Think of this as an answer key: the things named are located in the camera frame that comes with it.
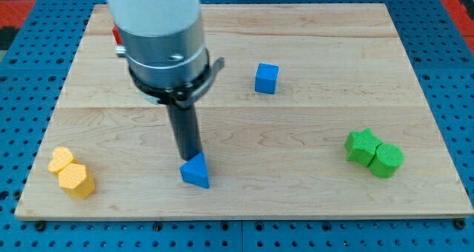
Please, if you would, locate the red block behind arm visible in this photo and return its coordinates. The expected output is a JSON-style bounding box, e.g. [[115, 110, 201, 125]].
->
[[112, 25, 122, 45]]

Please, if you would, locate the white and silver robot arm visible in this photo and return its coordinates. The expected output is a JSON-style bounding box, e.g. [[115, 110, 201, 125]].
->
[[106, 0, 213, 107]]

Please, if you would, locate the blue cube block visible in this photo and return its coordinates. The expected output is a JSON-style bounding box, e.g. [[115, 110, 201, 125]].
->
[[254, 63, 279, 94]]

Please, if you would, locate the blue triangle block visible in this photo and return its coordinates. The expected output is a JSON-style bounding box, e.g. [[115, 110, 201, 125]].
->
[[179, 152, 210, 188]]

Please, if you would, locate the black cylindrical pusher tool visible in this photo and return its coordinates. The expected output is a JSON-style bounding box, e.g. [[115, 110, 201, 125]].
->
[[167, 105, 202, 161]]

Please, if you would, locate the wooden board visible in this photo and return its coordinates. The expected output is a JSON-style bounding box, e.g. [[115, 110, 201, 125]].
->
[[16, 4, 473, 221]]

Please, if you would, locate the green star block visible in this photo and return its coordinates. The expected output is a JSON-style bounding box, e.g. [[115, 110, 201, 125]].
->
[[344, 128, 383, 167]]

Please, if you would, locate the green cylinder block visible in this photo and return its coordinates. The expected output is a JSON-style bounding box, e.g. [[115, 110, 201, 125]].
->
[[369, 143, 404, 179]]

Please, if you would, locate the yellow hexagon block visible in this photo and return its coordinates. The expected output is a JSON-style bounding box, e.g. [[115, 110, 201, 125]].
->
[[58, 164, 96, 199]]

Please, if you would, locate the yellow heart block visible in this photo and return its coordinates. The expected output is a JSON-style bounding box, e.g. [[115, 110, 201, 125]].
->
[[47, 146, 78, 176]]

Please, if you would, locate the black clamp ring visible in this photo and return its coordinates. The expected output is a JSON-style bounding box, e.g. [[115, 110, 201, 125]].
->
[[128, 50, 226, 110]]

